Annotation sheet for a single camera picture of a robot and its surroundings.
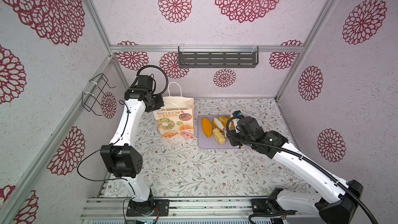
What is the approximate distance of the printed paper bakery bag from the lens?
817 mm

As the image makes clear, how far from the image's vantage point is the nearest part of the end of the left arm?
22.3 inches

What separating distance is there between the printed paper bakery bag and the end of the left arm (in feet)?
0.11
